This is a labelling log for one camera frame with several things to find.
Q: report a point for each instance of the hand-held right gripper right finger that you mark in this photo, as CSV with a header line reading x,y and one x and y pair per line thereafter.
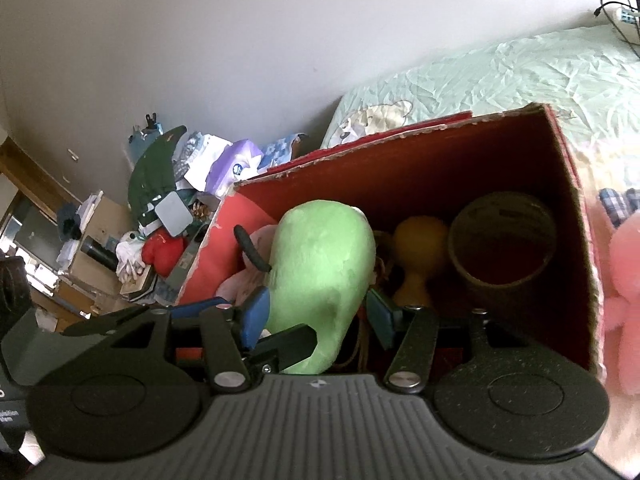
x,y
382,320

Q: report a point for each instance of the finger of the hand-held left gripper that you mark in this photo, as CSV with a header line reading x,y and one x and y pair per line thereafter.
x,y
290,347
95,325

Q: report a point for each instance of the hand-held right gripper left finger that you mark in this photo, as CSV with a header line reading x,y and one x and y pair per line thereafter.
x,y
255,317

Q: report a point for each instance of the green plush toy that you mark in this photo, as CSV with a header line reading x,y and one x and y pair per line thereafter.
x,y
320,260

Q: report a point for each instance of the red cardboard box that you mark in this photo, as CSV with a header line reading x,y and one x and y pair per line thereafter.
x,y
500,160

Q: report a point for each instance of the pale pink plush toy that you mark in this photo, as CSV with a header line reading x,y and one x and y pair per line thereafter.
x,y
625,280

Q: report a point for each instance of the pink plush with black band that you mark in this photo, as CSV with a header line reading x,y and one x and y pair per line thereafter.
x,y
235,285

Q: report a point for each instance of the black bottle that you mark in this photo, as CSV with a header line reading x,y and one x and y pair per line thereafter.
x,y
97,251

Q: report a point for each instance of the small white plush toy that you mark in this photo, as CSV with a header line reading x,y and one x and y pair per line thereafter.
x,y
130,257

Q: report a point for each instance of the yellow rubber toy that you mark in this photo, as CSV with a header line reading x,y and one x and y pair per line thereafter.
x,y
417,245

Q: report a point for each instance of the red soft item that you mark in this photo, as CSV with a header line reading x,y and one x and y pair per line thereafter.
x,y
162,255

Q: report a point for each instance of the dark blue cloth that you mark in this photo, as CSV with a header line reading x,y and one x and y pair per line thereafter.
x,y
69,222

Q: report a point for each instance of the brown cardboard box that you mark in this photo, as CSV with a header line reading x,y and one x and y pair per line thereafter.
x,y
107,215

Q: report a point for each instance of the round dark cup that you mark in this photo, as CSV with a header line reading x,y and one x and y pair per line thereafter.
x,y
500,280

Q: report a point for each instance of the grey square item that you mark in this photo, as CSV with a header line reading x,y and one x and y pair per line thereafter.
x,y
172,212

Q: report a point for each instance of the purple tissue pack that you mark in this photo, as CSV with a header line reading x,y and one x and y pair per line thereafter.
x,y
235,160

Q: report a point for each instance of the dark green garment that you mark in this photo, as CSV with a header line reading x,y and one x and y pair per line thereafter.
x,y
150,175

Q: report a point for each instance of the blue checked pack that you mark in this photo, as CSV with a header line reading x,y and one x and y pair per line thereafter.
x,y
280,150

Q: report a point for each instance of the white patterned pack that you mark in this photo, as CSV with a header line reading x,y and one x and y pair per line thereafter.
x,y
200,155

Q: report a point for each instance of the light blue bag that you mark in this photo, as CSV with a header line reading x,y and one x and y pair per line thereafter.
x,y
134,145

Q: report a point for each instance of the green printed bed sheet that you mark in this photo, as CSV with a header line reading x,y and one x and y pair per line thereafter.
x,y
500,70

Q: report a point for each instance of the white power strip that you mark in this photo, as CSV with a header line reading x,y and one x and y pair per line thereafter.
x,y
627,16

